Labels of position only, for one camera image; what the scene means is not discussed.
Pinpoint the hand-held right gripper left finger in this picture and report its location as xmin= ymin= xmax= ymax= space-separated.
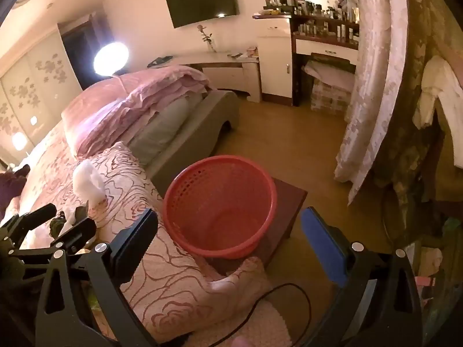
xmin=35 ymin=208 xmax=160 ymax=347

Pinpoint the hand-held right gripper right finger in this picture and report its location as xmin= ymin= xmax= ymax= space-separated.
xmin=300 ymin=207 xmax=424 ymax=347

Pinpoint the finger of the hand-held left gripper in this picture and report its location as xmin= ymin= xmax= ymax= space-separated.
xmin=54 ymin=217 xmax=98 ymax=257
xmin=0 ymin=203 xmax=57 ymax=241

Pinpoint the black and white cloth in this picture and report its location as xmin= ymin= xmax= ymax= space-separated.
xmin=49 ymin=211 xmax=69 ymax=239

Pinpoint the white tissue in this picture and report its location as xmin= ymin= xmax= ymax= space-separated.
xmin=72 ymin=161 xmax=107 ymax=203

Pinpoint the red plastic basket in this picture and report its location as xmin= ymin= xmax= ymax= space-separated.
xmin=163 ymin=155 xmax=278 ymax=260

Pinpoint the purple plush toy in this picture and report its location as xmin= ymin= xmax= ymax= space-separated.
xmin=0 ymin=164 xmax=31 ymax=217

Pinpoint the pink floral bed sheet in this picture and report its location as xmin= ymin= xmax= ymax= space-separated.
xmin=14 ymin=121 xmax=78 ymax=217

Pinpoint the rose-pattern bedspread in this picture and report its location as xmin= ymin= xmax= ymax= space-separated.
xmin=18 ymin=141 xmax=273 ymax=344

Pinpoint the pale green mattress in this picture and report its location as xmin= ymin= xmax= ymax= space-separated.
xmin=128 ymin=96 xmax=198 ymax=165

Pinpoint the pink pillow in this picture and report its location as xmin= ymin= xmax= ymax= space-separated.
xmin=61 ymin=75 xmax=145 ymax=158

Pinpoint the floral sliding wardrobe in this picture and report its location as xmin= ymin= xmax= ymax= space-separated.
xmin=0 ymin=31 xmax=83 ymax=167

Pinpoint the pink folded quilt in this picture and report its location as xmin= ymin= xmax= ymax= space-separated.
xmin=78 ymin=63 xmax=211 ymax=152

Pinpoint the cushioned stool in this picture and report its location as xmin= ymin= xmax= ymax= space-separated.
xmin=303 ymin=53 xmax=357 ymax=112

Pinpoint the white desk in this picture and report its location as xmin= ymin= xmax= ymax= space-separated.
xmin=146 ymin=51 xmax=263 ymax=104

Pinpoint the dressing table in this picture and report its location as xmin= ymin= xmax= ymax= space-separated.
xmin=291 ymin=14 xmax=360 ymax=107

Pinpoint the white hanging garment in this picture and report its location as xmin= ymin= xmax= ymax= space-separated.
xmin=412 ymin=56 xmax=463 ymax=131

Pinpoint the rose in vase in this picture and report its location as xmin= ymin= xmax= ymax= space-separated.
xmin=197 ymin=25 xmax=217 ymax=53

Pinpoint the row of cosmetic bottles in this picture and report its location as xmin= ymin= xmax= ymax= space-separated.
xmin=264 ymin=0 xmax=360 ymax=42

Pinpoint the dark floral curtain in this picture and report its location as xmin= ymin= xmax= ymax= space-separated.
xmin=372 ymin=0 xmax=463 ymax=246

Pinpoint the black cable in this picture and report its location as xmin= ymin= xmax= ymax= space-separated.
xmin=210 ymin=283 xmax=312 ymax=347

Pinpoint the grey bed frame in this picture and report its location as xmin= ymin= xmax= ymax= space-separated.
xmin=145 ymin=90 xmax=240 ymax=187

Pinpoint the ring light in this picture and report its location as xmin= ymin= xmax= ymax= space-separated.
xmin=93 ymin=42 xmax=125 ymax=76

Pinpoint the wall television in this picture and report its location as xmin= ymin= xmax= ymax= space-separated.
xmin=164 ymin=0 xmax=239 ymax=29

